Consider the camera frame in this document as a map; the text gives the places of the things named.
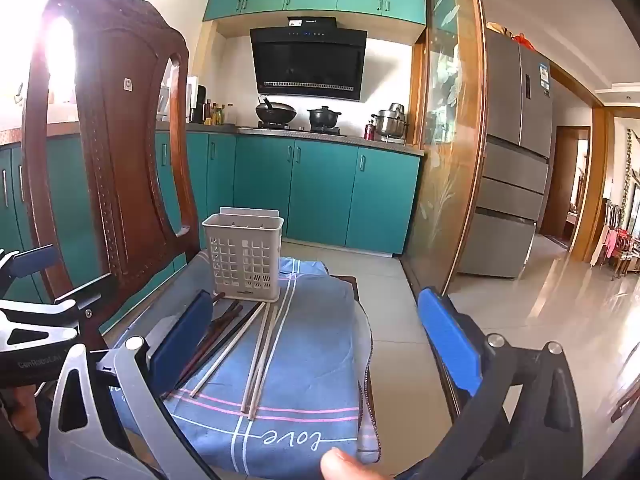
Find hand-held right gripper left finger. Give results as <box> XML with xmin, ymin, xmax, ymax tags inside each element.
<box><xmin>47</xmin><ymin>290</ymin><xmax>221</xmax><ymax>480</ymax></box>

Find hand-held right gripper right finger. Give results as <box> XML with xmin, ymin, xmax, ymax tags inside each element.
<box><xmin>400</xmin><ymin>287</ymin><xmax>584</xmax><ymax>480</ymax></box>

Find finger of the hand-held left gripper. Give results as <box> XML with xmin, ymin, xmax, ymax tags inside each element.
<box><xmin>0</xmin><ymin>244</ymin><xmax>60</xmax><ymax>288</ymax></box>
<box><xmin>0</xmin><ymin>274</ymin><xmax>115</xmax><ymax>356</ymax></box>

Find dark brown chopstick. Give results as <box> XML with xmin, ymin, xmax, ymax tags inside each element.
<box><xmin>197</xmin><ymin>292</ymin><xmax>243</xmax><ymax>361</ymax></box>
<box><xmin>165</xmin><ymin>302</ymin><xmax>261</xmax><ymax>401</ymax></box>

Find light wooden chopstick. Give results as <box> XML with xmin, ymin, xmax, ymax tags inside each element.
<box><xmin>247</xmin><ymin>305</ymin><xmax>282</xmax><ymax>421</ymax></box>

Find white plastic utensil basket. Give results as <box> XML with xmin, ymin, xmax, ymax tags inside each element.
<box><xmin>201</xmin><ymin>206</ymin><xmax>286</xmax><ymax>303</ymax></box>

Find person's left hand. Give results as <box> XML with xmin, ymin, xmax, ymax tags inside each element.
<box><xmin>7</xmin><ymin>385</ymin><xmax>46</xmax><ymax>436</ymax></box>

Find person's right hand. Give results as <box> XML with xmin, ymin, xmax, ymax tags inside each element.
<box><xmin>320</xmin><ymin>450</ymin><xmax>382</xmax><ymax>480</ymax></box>

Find blue striped cloth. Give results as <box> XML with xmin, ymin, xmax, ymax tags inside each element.
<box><xmin>107</xmin><ymin>255</ymin><xmax>381</xmax><ymax>478</ymax></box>

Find carved brown wooden chair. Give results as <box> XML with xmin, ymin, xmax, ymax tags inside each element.
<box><xmin>22</xmin><ymin>0</ymin><xmax>201</xmax><ymax>351</ymax></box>

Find brown wooden doorway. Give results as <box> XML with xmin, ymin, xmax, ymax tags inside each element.
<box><xmin>541</xmin><ymin>125</ymin><xmax>592</xmax><ymax>252</ymax></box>

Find grey refrigerator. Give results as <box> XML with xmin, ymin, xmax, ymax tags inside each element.
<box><xmin>457</xmin><ymin>30</ymin><xmax>556</xmax><ymax>280</ymax></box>

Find teal lower cabinets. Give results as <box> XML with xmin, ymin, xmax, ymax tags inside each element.
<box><xmin>0</xmin><ymin>130</ymin><xmax>422</xmax><ymax>311</ymax></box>

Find distant wooden furniture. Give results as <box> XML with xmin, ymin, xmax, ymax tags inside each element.
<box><xmin>590</xmin><ymin>199</ymin><xmax>640</xmax><ymax>281</ymax></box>

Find wood framed glass sliding door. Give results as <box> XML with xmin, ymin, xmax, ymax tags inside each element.
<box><xmin>402</xmin><ymin>0</ymin><xmax>488</xmax><ymax>297</ymax></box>

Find kitchen countertop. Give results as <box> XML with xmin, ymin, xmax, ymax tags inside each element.
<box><xmin>0</xmin><ymin>121</ymin><xmax>425</xmax><ymax>157</ymax></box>

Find stacked steel pots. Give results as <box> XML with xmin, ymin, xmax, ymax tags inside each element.
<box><xmin>370</xmin><ymin>102</ymin><xmax>410</xmax><ymax>142</ymax></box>

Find group of condiment bottles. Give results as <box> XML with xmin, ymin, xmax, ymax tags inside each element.
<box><xmin>204</xmin><ymin>102</ymin><xmax>237</xmax><ymax>126</ymax></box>

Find gas stove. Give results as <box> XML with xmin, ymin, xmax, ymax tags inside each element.
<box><xmin>256</xmin><ymin>122</ymin><xmax>348</xmax><ymax>136</ymax></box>

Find black wok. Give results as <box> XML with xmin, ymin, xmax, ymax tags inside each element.
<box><xmin>255</xmin><ymin>97</ymin><xmax>297</xmax><ymax>128</ymax></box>

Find black lidded cooking pot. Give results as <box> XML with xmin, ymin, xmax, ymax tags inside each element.
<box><xmin>306</xmin><ymin>106</ymin><xmax>342</xmax><ymax>131</ymax></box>

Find black range hood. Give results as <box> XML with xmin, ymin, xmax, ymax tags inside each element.
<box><xmin>249</xmin><ymin>16</ymin><xmax>368</xmax><ymax>102</ymax></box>

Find orange bags on refrigerator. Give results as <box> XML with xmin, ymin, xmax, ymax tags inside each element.
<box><xmin>487</xmin><ymin>22</ymin><xmax>537</xmax><ymax>52</ymax></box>

